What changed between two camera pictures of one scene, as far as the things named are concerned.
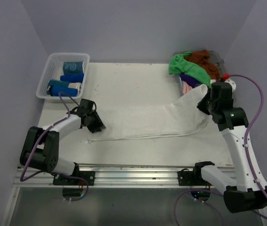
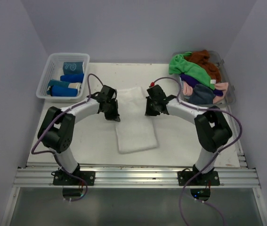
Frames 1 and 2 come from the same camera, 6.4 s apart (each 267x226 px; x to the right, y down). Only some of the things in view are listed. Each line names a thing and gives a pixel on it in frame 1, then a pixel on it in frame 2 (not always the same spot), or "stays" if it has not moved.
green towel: x=178 y=64 stays
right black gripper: x=201 y=106 → x=148 y=112
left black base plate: x=89 y=175 stays
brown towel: x=201 y=57 stays
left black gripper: x=98 y=124 → x=115 y=116
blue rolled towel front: x=70 y=92 stays
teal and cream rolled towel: x=61 y=84 stays
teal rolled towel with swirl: x=74 y=67 stays
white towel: x=182 y=117 → x=135 y=131
